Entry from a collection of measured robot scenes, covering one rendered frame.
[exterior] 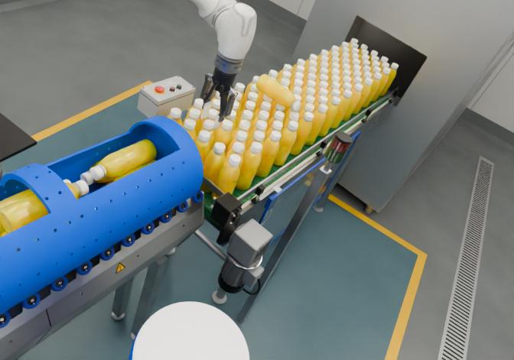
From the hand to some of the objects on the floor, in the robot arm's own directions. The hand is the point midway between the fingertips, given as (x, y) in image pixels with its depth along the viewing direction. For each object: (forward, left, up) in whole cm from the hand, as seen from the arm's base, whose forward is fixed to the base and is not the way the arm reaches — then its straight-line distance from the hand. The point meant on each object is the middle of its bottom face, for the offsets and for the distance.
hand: (212, 116), depth 158 cm
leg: (+19, -27, -112) cm, 117 cm away
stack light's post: (+51, +16, -110) cm, 122 cm away
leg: (+5, -26, -113) cm, 116 cm away
